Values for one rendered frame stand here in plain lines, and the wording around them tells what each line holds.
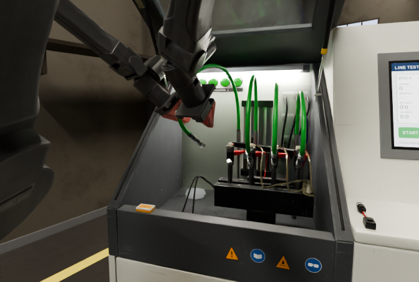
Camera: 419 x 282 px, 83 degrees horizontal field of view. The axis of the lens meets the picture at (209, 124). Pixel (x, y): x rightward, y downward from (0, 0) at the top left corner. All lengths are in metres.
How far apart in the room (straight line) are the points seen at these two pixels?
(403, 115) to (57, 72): 2.60
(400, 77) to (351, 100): 0.16
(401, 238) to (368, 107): 0.41
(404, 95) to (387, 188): 0.30
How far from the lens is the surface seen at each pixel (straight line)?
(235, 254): 0.74
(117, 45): 0.72
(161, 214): 0.77
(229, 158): 0.89
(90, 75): 2.84
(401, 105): 0.97
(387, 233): 0.74
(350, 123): 0.92
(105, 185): 3.04
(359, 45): 1.01
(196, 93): 0.51
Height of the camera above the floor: 1.29
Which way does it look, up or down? 6 degrees down
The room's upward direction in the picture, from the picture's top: straight up
